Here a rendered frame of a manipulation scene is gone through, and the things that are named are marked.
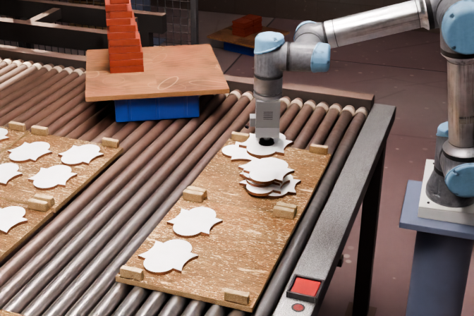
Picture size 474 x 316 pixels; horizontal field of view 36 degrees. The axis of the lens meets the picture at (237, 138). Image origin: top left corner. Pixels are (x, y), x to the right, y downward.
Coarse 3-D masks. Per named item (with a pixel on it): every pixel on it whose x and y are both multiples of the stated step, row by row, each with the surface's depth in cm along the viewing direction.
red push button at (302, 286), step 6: (300, 282) 178; (306, 282) 178; (312, 282) 178; (318, 282) 178; (294, 288) 176; (300, 288) 176; (306, 288) 176; (312, 288) 176; (318, 288) 176; (306, 294) 174; (312, 294) 174
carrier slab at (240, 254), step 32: (160, 224) 200; (224, 224) 200; (256, 224) 200; (288, 224) 200; (224, 256) 186; (256, 256) 186; (160, 288) 175; (192, 288) 174; (224, 288) 174; (256, 288) 175
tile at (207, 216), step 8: (200, 208) 205; (208, 208) 205; (184, 216) 202; (192, 216) 202; (200, 216) 202; (208, 216) 202; (168, 224) 199; (176, 224) 198; (184, 224) 198; (192, 224) 198; (200, 224) 198; (208, 224) 198; (216, 224) 199; (176, 232) 194; (184, 232) 194; (192, 232) 194; (200, 232) 195; (208, 232) 194
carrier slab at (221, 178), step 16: (224, 144) 244; (224, 160) 234; (288, 160) 234; (304, 160) 234; (320, 160) 234; (208, 176) 224; (224, 176) 224; (240, 176) 224; (304, 176) 224; (320, 176) 225; (208, 192) 215; (224, 192) 216; (240, 192) 216; (304, 192) 216; (256, 208) 207; (272, 208) 207; (304, 208) 208
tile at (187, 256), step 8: (176, 240) 191; (152, 248) 187; (160, 248) 188; (168, 248) 188; (176, 248) 188; (184, 248) 188; (144, 256) 184; (152, 256) 184; (160, 256) 184; (168, 256) 184; (176, 256) 184; (184, 256) 184; (192, 256) 185; (144, 264) 181; (152, 264) 181; (160, 264) 181; (168, 264) 182; (176, 264) 182; (184, 264) 182; (152, 272) 179; (160, 272) 179; (168, 272) 180
